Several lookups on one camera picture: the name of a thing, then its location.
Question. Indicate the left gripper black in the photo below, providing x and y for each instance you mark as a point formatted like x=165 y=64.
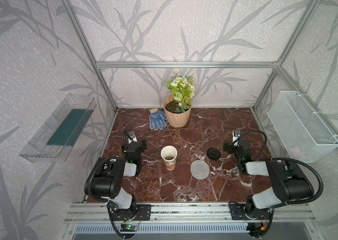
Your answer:
x=133 y=145

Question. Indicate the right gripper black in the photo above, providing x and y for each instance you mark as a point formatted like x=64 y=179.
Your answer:
x=235 y=147

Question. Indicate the black plastic cup lid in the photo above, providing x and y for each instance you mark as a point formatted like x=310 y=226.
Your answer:
x=213 y=154

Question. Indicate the paper milk tea cup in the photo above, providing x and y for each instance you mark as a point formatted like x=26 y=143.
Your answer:
x=169 y=155

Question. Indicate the translucent round leak-proof paper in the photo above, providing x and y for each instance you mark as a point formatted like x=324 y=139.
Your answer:
x=199 y=170

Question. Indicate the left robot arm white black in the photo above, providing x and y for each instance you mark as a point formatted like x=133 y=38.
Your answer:
x=104 y=183

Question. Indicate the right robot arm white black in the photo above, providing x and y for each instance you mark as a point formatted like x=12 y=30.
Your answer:
x=289 y=184

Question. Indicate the blue work glove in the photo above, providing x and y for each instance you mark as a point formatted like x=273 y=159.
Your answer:
x=157 y=119

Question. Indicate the terracotta flower pot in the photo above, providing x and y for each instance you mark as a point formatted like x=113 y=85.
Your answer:
x=176 y=120

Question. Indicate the pink object in basket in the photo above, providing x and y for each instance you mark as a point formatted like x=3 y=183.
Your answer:
x=295 y=152

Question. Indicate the green mat in shelf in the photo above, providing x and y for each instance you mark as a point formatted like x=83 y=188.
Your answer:
x=70 y=129

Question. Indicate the green white artificial flowers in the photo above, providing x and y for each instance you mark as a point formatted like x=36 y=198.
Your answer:
x=182 y=90

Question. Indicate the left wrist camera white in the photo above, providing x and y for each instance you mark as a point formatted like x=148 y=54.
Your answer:
x=132 y=137

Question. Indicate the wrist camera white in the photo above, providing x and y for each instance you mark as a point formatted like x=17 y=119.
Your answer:
x=132 y=137
x=235 y=136

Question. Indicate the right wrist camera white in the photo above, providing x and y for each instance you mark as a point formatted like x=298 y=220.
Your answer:
x=235 y=136

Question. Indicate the white wire mesh basket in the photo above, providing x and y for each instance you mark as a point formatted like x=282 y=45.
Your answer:
x=299 y=125

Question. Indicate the clear acrylic wall shelf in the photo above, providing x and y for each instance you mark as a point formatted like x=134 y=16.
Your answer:
x=37 y=150

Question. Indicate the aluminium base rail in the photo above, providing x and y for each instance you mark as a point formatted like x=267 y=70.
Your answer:
x=181 y=217

